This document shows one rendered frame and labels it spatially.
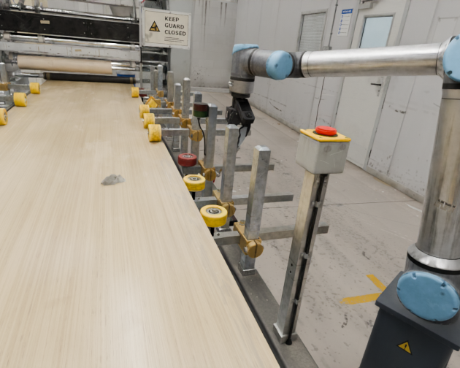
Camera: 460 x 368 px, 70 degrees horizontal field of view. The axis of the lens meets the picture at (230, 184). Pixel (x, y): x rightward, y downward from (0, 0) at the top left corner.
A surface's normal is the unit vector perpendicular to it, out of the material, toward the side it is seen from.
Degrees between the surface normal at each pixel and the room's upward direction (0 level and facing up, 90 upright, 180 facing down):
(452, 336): 0
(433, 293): 95
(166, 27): 90
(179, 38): 90
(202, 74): 90
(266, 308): 0
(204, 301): 0
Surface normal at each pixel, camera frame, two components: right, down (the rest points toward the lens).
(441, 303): -0.65, 0.32
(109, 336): 0.09, -0.92
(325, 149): 0.33, 0.40
